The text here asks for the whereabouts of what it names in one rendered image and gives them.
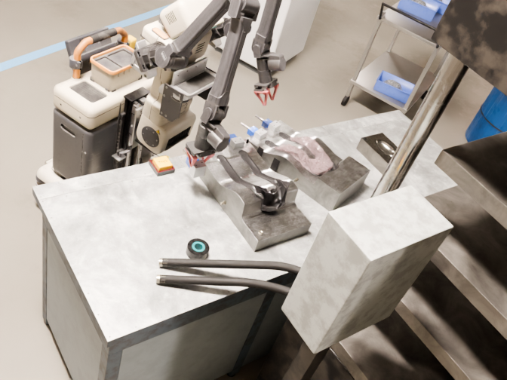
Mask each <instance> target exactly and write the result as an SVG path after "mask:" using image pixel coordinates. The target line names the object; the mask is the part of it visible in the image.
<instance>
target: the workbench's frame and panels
mask: <svg viewBox="0 0 507 380"><path fill-rule="evenodd" d="M32 194H33V196H34V198H35V200H36V202H37V204H38V207H39V209H40V211H41V213H42V317H43V319H44V322H45V324H46V325H48V326H50V328H51V331H52V333H53V334H54V338H55V339H56V342H57V344H58V347H59V349H60V352H61V354H62V355H63V359H64V360H65V363H66V365H67V368H68V370H69V373H70V375H71V376H72V380H214V379H216V378H219V377H221V376H223V375H225V374H227V376H229V377H233V376H235V374H236V373H238V372H239V371H240V369H241V367H242V366H244V365H246V364H248V363H250V362H253V361H255V360H257V359H259V358H261V357H263V356H265V355H267V354H269V353H270V351H271V350H272V347H273V345H274V344H275V341H276V339H277V338H278V335H279V333H280V331H281V329H282V327H283V326H284V324H285V322H286V320H287V316H286V315H285V313H284V312H283V311H282V310H281V307H282V305H283V304H284V301H285V299H286V298H287V296H285V295H282V294H280V293H275V292H272V291H268V290H262V289H257V288H252V287H250V288H247V289H246V290H242V291H240V292H237V293H234V294H232V295H230V296H227V297H224V298H221V299H218V300H216V301H214V302H211V303H208V304H206V305H203V306H201V307H198V308H195V309H193V310H191V311H187V312H185V313H183V314H179V315H177V316H175V317H172V318H169V319H167V320H164V321H162V322H159V323H156V324H154V325H151V326H148V327H146V328H144V329H140V330H138V331H136V332H133V333H130V334H128V335H126V336H122V337H121V338H118V339H115V340H112V341H110V342H107V340H106V337H105V336H104V334H103V331H102V330H101V328H100V325H99V324H98V322H97V319H96V318H95V316H94V313H93V311H92V309H91V307H90V305H89V303H88V301H87V299H86V297H85V295H84V293H83V291H82V289H81V287H80V285H79V283H78V280H77V278H76V276H75V274H74V272H73V270H72V268H71V266H70V264H69V262H68V260H67V258H66V256H65V254H64V252H63V249H62V247H61V246H60V243H59V241H58V240H57V237H56V235H55V233H54V231H53V229H52V227H51V225H50V223H49V221H48V218H47V217H46V215H45V212H44V211H43V209H42V207H41V205H40V203H39V201H38V198H37V197H36V194H35V192H34V190H33V189H32ZM296 277H297V275H296V274H292V273H290V272H289V273H286V274H283V275H281V276H279V277H276V278H273V279H271V280H268V282H273V283H277V284H280V285H283V286H286V287H290V288H291V287H292V286H293V283H294V281H295V280H296Z"/></svg>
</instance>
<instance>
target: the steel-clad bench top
mask: <svg viewBox="0 0 507 380"><path fill-rule="evenodd" d="M411 122H412V121H411V120H410V119H409V118H408V117H406V116H405V115H404V114H403V113H402V112H400V111H399V110H396V111H392V112H386V113H382V114H378V115H371V116H367V117H363V118H357V119H353V120H349V121H343V122H339V123H335V124H329V125H324V126H320V127H313V128H310V129H306V130H299V131H297V132H299V133H304V134H310V135H314V136H317V137H318V138H320V139H321V140H322V141H323V142H324V143H325V144H326V145H327V146H328V147H329V148H330V149H331V150H332V151H333V152H334V153H335V154H336V155H337V156H338V157H340V158H342V159H343V160H344V159H345V158H347V157H348V156H351V157H352V158H354V159H355V160H356V161H358V162H359V163H361V164H363V165H364V166H365V167H367V168H368V169H369V170H370V172H369V174H368V176H367V178H366V179H365V181H364V184H363V186H362V187H361V188H360V189H359V190H358V191H357V192H356V193H354V194H353V195H352V196H351V197H350V198H349V199H347V200H346V201H345V202H344V203H342V204H341V205H340V206H339V207H338V208H337V209H339V208H341V207H346V206H349V205H351V204H355V203H358V202H360V201H364V200H367V199H369V198H370V196H371V195H372V194H373V191H374V189H375V188H376V186H377V184H378V182H379V180H380V179H381V177H382V174H381V172H379V171H378V169H376V168H375V167H374V166H373V165H372V164H371V163H370V162H369V161H368V160H367V159H366V158H365V157H364V156H363V155H362V154H361V153H360V152H359V151H358V150H357V149H356V148H357V146H358V144H359V142H360V139H361V138H362V137H365V136H371V135H374V134H378V133H384V134H385V135H386V136H387V137H388V138H389V139H390V140H391V141H392V142H393V143H394V144H395V145H396V146H399V144H400V142H401V140H402V139H403V137H404V135H405V133H406V131H407V129H408V127H409V126H410V123H411ZM442 150H443V149H442V148H441V147H440V146H439V145H438V144H437V143H436V142H435V141H434V140H432V139H431V138H430V137H429V138H428V139H427V141H426V143H425V145H424V146H423V148H422V150H421V151H420V153H419V155H418V156H417V158H416V160H415V161H414V163H413V165H412V167H411V168H410V170H409V172H408V173H407V175H406V177H405V178H404V181H403V182H402V184H401V186H400V187H399V188H403V187H406V186H409V185H411V186H413V187H414V188H415V189H416V190H417V191H418V192H419V193H420V194H421V195H422V196H423V197H425V196H427V195H431V194H434V193H436V192H440V191H442V190H445V189H447V188H451V187H454V186H456V185H457V184H456V183H455V182H454V181H453V180H452V179H451V178H450V177H449V176H448V175H447V174H446V173H444V172H443V171H442V170H441V169H440V168H439V167H438V166H437V165H435V161H436V159H437V157H438V156H439V154H440V153H441V151H442ZM186 158H187V156H186V155H181V156H176V157H172V158H168V159H169V161H170V162H171V163H172V165H173V166H174V168H175V172H174V173H169V174H166V175H162V176H156V175H155V173H154V171H153V170H152V168H151V167H150V166H149V162H148V163H144V164H137V165H134V166H129V167H123V168H118V169H115V170H108V171H104V172H101V173H94V174H90V175H86V176H80V177H76V178H71V179H65V180H61V181H57V182H51V183H47V184H43V185H37V186H33V187H32V188H33V190H34V192H35V194H36V197H37V198H38V201H39V203H40V205H41V207H42V209H43V211H44V212H45V215H46V217H47V218H48V221H49V223H50V225H51V227H52V229H53V231H54V233H55V235H56V237H57V240H58V241H59V243H60V246H61V247H62V249H63V252H64V254H65V256H66V258H67V260H68V262H69V264H70V266H71V268H72V270H73V272H74V274H75V276H76V278H77V280H78V283H79V285H80V287H81V289H82V291H83V293H84V295H85V297H86V299H87V301H88V303H89V305H90V307H91V309H92V311H93V313H94V316H95V318H96V319H97V322H98V324H99V325H100V328H101V330H102V331H103V334H104V336H105V337H106V340H107V342H110V341H112V340H115V339H118V338H121V337H122V336H126V335H128V334H130V333H134V332H136V331H138V330H140V329H144V328H146V327H148V326H151V325H154V324H156V323H159V322H162V321H164V320H167V319H169V318H172V317H175V316H177V315H179V314H183V313H185V312H187V311H191V310H193V309H195V308H198V307H201V306H203V305H206V304H208V303H211V302H214V301H216V300H218V299H221V298H224V297H227V296H230V295H232V294H234V293H237V292H240V291H242V290H246V289H247V288H250V287H228V286H208V285H188V284H168V283H156V277H157V274H164V275H184V276H203V277H240V278H250V279H257V280H264V281H268V280H271V279H273V278H276V277H279V276H281V275H283V274H286V273H289V272H286V271H278V270H269V269H240V268H184V267H159V259H160V258H169V259H189V257H188V256H187V255H186V248H187V244H188V242H189V241H190V240H191V239H194V238H200V239H203V240H205V241H206V242H207V243H208V244H209V247H210V249H209V253H208V255H207V258H206V259H225V260H254V261H276V262H286V263H289V264H292V265H297V266H299V267H302V265H303V263H304V261H305V259H306V257H307V255H308V253H309V251H310V249H311V247H312V244H313V242H314V240H315V238H316V236H317V234H318V232H319V230H320V228H321V226H322V224H323V222H324V220H325V218H326V216H327V214H328V212H330V211H328V210H326V209H325V208H324V207H322V206H321V205H320V204H319V203H317V202H316V201H314V200H313V199H311V198H310V197H309V196H308V195H306V194H305V193H304V192H302V191H301V190H299V189H298V192H297V196H296V200H295V203H296V205H297V206H298V207H299V209H300V210H301V211H302V212H303V214H304V215H305V216H306V218H307V219H308V220H309V221H310V222H311V226H310V228H309V230H308V233H307V234H304V235H301V236H299V237H295V238H293V239H290V240H288V241H284V242H281V243H279V244H275V245H272V246H270V247H267V248H264V249H261V250H258V251H255V252H254V251H253V250H252V248H251V247H250V245H249V244H248V243H247V241H246V240H245V239H244V237H243V236H242V235H241V233H240V232H239V230H238V229H237V228H236V227H235V225H234V224H233V222H232V221H231V219H230V218H229V217H228V216H227V214H226V213H225V211H224V210H223V208H222V207H221V206H220V205H219V204H218V202H217V200H216V199H215V198H214V196H213V195H212V194H211V193H210V191H209V190H208V188H207V187H206V185H205V184H204V183H203V182H202V181H201V179H200V177H196V178H192V176H191V175H190V173H189V167H188V166H187V164H186Z"/></svg>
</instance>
